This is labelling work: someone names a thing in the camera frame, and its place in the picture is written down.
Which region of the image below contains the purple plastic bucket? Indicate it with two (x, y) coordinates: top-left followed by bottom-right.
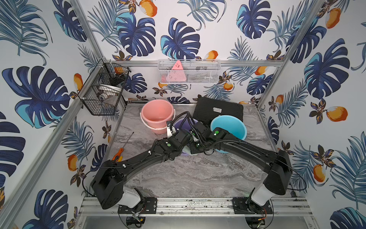
(174, 118), (197, 156)

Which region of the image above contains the turquoise plastic bucket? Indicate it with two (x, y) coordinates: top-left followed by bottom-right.
(209, 115), (248, 158)

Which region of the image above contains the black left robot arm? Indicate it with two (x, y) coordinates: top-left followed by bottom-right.
(91, 130), (191, 210)

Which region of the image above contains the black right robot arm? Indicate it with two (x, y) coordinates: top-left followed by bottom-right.
(190, 122), (293, 206)

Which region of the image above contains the pink plastic bucket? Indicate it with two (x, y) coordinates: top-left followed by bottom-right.
(140, 99), (176, 135)

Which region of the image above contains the black plastic tool case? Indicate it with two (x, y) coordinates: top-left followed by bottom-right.
(193, 97), (244, 125)

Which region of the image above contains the pink triangular object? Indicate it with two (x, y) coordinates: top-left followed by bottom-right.
(166, 60), (187, 83)

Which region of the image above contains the white wire shelf basket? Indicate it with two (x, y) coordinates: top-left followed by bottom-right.
(157, 60), (221, 84)

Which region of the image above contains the orange handled screwdriver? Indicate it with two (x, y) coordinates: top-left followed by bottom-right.
(112, 132), (134, 162)

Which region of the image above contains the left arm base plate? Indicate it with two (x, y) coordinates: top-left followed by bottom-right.
(118, 197), (158, 215)

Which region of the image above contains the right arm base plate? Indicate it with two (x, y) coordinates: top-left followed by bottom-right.
(232, 197), (273, 215)

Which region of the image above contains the black wire basket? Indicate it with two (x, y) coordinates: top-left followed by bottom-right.
(77, 59), (131, 116)

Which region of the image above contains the aluminium front rail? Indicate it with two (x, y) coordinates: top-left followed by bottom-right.
(78, 196), (314, 217)

